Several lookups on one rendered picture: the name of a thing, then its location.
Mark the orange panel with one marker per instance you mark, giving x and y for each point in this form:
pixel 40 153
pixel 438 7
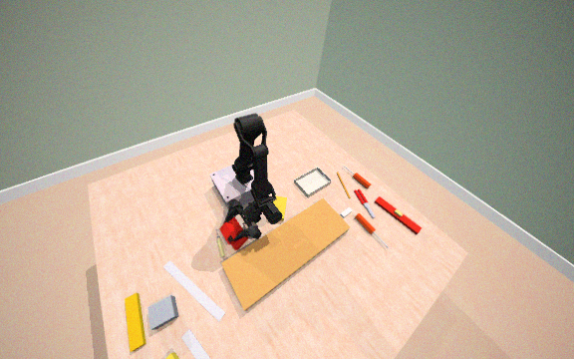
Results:
pixel 263 265

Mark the red spirit level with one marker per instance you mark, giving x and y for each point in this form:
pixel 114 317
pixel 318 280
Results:
pixel 398 215

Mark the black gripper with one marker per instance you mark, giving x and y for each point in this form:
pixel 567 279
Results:
pixel 249 213

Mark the orange-handled awl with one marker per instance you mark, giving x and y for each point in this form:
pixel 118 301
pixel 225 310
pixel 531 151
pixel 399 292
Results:
pixel 367 226
pixel 360 179

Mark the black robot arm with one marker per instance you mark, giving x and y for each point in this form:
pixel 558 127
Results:
pixel 247 129

